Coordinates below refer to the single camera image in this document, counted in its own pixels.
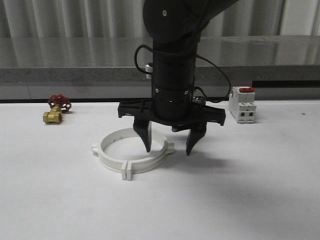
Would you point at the white half-ring pipe clamp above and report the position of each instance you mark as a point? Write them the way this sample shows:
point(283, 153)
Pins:
point(153, 160)

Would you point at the brass valve red handwheel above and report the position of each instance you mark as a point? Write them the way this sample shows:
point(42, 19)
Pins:
point(58, 104)

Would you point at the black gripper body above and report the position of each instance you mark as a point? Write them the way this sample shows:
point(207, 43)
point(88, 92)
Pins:
point(171, 102)

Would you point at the grey stone countertop ledge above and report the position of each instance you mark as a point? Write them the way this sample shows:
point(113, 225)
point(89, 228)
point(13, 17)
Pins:
point(262, 61)

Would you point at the white circuit breaker red switch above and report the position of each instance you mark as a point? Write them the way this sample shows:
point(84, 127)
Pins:
point(242, 104)

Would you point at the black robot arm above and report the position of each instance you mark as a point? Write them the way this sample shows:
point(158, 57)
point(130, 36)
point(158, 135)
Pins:
point(175, 27)

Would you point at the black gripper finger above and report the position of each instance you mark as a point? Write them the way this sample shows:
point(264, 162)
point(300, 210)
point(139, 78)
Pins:
point(197, 131)
point(143, 128)

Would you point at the black cylindrical capacitor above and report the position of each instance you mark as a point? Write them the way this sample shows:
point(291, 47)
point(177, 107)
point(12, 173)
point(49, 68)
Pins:
point(199, 100)

